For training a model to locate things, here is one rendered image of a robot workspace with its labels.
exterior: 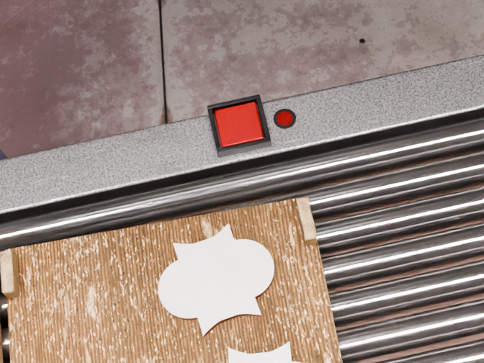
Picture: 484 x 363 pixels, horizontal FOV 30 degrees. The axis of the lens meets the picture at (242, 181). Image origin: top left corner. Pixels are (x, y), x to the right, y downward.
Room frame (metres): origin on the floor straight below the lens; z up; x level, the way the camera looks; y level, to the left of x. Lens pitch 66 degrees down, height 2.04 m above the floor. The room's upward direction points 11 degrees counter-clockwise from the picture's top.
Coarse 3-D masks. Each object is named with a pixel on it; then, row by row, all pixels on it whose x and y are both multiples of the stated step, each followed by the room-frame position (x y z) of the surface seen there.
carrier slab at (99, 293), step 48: (96, 240) 0.46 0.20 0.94; (144, 240) 0.44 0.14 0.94; (192, 240) 0.43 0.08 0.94; (288, 240) 0.41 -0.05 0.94; (48, 288) 0.40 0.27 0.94; (96, 288) 0.39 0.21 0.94; (144, 288) 0.38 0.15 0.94; (288, 288) 0.34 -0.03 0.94; (48, 336) 0.34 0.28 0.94; (96, 336) 0.33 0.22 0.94; (144, 336) 0.32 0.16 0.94; (192, 336) 0.30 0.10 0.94; (240, 336) 0.29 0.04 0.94; (288, 336) 0.28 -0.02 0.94; (336, 336) 0.27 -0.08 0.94
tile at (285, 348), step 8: (288, 344) 0.27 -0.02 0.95; (232, 352) 0.27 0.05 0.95; (240, 352) 0.27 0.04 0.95; (264, 352) 0.27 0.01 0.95; (272, 352) 0.26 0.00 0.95; (280, 352) 0.26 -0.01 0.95; (288, 352) 0.26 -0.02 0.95; (232, 360) 0.26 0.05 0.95; (240, 360) 0.26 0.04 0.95; (248, 360) 0.26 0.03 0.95; (256, 360) 0.26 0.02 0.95; (264, 360) 0.26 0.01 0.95; (272, 360) 0.25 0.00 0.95; (280, 360) 0.25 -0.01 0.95; (288, 360) 0.25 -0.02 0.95
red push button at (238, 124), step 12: (228, 108) 0.62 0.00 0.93; (240, 108) 0.62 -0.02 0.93; (252, 108) 0.61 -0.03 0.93; (216, 120) 0.60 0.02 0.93; (228, 120) 0.60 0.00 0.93; (240, 120) 0.60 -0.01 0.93; (252, 120) 0.59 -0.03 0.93; (228, 132) 0.58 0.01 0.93; (240, 132) 0.58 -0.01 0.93; (252, 132) 0.58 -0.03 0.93; (228, 144) 0.56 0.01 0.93
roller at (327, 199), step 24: (408, 168) 0.49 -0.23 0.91; (432, 168) 0.48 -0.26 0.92; (456, 168) 0.47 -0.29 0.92; (480, 168) 0.46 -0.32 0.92; (312, 192) 0.47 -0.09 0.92; (336, 192) 0.47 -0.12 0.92; (360, 192) 0.46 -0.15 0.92; (384, 192) 0.46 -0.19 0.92; (408, 192) 0.45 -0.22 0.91; (432, 192) 0.45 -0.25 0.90; (192, 216) 0.47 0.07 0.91; (0, 264) 0.45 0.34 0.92; (0, 288) 0.43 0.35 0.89
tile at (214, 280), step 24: (216, 240) 0.42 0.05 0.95; (240, 240) 0.42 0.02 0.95; (192, 264) 0.39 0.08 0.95; (216, 264) 0.39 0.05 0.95; (240, 264) 0.38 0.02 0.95; (264, 264) 0.38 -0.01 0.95; (168, 288) 0.37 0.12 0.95; (192, 288) 0.36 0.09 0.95; (216, 288) 0.36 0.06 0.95; (240, 288) 0.35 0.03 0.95; (264, 288) 0.35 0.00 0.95; (192, 312) 0.33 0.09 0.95; (216, 312) 0.33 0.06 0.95; (240, 312) 0.32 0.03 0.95
